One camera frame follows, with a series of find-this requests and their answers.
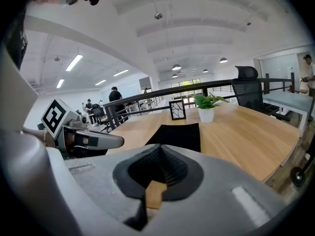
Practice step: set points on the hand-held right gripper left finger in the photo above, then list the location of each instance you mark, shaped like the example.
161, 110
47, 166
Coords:
98, 181

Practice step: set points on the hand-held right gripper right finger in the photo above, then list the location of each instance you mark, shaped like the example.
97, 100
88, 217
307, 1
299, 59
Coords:
221, 205

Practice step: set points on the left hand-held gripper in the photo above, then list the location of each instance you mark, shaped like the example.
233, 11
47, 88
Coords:
55, 118

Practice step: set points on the person's left forearm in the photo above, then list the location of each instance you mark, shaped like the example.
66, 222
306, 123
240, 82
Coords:
34, 136

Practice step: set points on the person's left hand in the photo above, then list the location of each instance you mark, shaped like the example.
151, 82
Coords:
69, 139

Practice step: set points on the black office chair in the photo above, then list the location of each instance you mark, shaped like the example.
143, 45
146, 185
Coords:
98, 112
247, 95

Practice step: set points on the ceiling strip light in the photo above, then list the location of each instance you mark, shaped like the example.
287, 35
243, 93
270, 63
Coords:
100, 82
74, 62
60, 83
120, 72

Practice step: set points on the black coat stand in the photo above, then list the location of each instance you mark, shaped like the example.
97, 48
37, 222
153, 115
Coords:
297, 176

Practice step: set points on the green plant in white pot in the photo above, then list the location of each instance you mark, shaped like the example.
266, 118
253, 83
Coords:
206, 112

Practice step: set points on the glass entrance door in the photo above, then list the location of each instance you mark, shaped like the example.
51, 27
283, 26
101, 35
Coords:
184, 83

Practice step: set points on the silver ceiling dome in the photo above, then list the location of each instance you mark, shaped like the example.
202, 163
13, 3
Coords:
158, 16
57, 58

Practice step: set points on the pale grey table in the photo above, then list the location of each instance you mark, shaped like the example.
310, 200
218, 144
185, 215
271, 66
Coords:
285, 101

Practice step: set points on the black picture frame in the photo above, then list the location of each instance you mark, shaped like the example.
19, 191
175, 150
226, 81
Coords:
177, 110

